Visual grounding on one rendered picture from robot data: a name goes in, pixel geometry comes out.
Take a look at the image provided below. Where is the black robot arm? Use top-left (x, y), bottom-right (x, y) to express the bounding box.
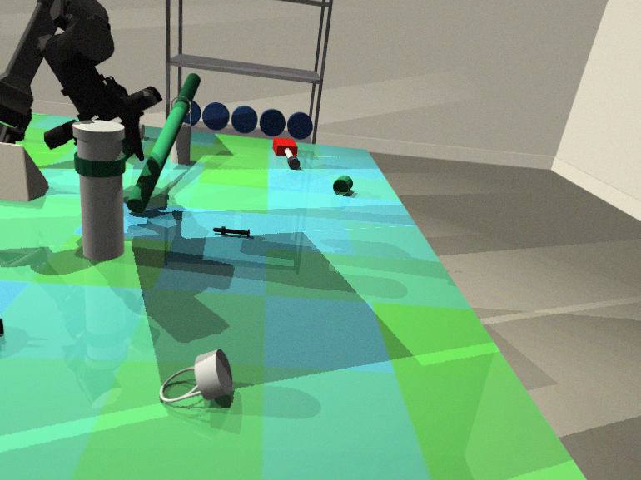
top-left (0, 0), bottom-right (114, 145)

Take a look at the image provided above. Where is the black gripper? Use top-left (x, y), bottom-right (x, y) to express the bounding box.
top-left (44, 68), bottom-right (163, 161)

